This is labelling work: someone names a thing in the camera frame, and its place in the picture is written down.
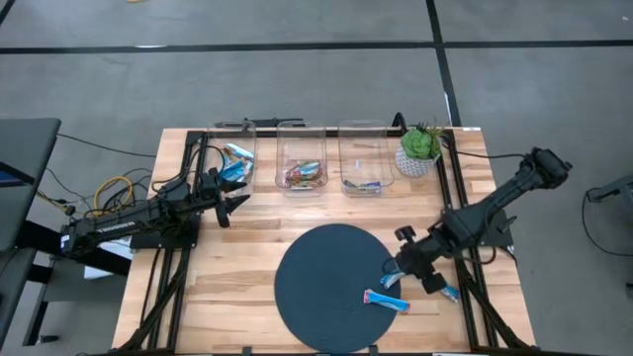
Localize round dark blue placemat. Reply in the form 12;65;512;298
274;222;403;353

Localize grey chair base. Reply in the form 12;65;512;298
586;172;633;212

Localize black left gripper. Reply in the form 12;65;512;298
196;167;252;228

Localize succulent in white pot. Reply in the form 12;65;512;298
394;123;446;179

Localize black desk support beam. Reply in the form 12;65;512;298
17;220;133;278

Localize clear plastic bin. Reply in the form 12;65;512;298
205;120;257;194
274;120;328;192
337;119;396;194

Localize white paper sheet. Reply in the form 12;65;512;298
82;235;135;281

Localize black and blue device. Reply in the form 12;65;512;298
0;162;32;189

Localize black aluminium frame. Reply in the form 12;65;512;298
118;126;533;355

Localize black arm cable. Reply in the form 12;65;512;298
438;141;529;162

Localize yellow cable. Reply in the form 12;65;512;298
37;175;136;222

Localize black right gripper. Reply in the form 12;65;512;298
390;225;446;296

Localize black desk leg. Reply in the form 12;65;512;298
22;266;56;347

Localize grey desk top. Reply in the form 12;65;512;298
0;117;62;253

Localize black floor cable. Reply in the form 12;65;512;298
56;132;157;159

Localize blue red-ended granola bar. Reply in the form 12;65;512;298
220;160;254;184
363;288;411;314

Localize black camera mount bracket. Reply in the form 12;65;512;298
244;117;306;129

